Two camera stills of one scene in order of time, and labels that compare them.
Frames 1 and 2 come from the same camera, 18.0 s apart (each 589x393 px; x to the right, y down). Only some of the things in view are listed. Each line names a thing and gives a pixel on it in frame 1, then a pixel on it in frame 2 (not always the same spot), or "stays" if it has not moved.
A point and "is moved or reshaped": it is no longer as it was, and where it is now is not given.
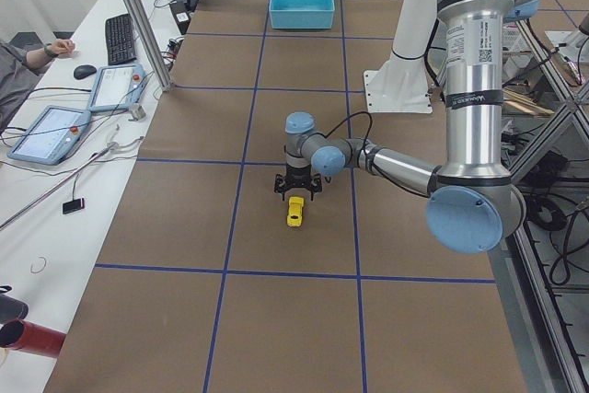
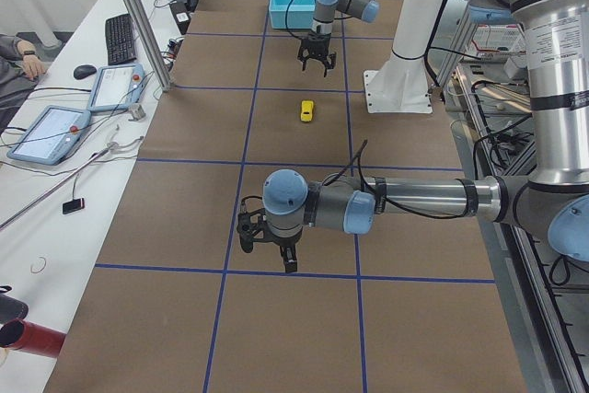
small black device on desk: [73, 205] stays
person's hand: [63, 46] → [32, 66]
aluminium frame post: [141, 19] stays
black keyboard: [120, 39] stays
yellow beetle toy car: [294, 217] is moved or reshaped
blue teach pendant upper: [117, 86] stays
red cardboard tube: [32, 338] stays
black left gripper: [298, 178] → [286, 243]
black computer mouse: [82, 72] stays
